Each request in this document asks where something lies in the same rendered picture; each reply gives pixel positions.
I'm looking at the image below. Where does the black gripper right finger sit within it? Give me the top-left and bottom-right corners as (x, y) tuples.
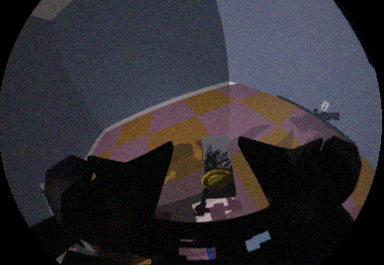
(238, 136), (322, 206)

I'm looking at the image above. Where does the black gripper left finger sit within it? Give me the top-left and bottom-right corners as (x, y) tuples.
(87, 142), (173, 217)

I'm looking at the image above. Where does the dark grey dish rack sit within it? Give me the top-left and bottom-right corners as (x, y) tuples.
(200, 135), (237, 199)

